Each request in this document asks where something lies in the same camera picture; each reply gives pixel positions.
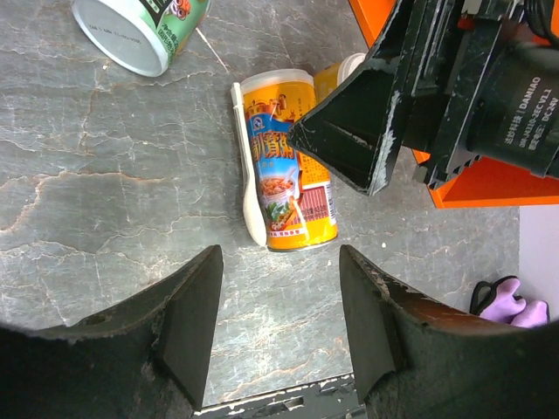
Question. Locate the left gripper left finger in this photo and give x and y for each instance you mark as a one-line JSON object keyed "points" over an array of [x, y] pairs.
{"points": [[145, 357]]}

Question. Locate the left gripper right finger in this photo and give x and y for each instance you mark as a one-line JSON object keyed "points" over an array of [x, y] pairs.
{"points": [[414, 357]]}

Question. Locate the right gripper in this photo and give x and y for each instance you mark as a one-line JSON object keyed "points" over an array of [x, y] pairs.
{"points": [[482, 79]]}

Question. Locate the tall blue red can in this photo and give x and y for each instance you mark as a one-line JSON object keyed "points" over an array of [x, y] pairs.
{"points": [[294, 190]]}

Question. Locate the white lid yellow can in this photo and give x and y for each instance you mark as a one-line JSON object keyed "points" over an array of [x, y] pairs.
{"points": [[327, 80]]}

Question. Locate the purple cloth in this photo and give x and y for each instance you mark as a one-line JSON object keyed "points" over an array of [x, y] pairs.
{"points": [[499, 302]]}

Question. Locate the white plastic spoon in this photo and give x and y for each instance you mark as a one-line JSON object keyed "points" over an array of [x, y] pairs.
{"points": [[254, 219]]}

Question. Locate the green label can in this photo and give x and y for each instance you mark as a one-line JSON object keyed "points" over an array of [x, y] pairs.
{"points": [[141, 36]]}

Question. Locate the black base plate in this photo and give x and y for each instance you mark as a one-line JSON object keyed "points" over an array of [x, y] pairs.
{"points": [[333, 397]]}

